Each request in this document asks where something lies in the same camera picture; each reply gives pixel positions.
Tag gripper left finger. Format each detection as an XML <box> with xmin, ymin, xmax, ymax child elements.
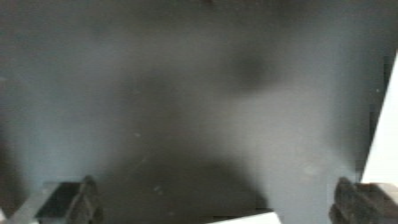
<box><xmin>0</xmin><ymin>174</ymin><xmax>106</xmax><ymax>224</ymax></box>

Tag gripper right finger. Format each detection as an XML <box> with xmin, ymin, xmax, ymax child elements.
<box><xmin>328</xmin><ymin>177</ymin><xmax>398</xmax><ymax>224</ymax></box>

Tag large white drawer cabinet box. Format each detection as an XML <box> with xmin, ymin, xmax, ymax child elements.
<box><xmin>360</xmin><ymin>51</ymin><xmax>398</xmax><ymax>183</ymax></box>

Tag white front rail bar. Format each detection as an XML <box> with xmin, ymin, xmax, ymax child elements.
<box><xmin>205</xmin><ymin>210</ymin><xmax>282</xmax><ymax>224</ymax></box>

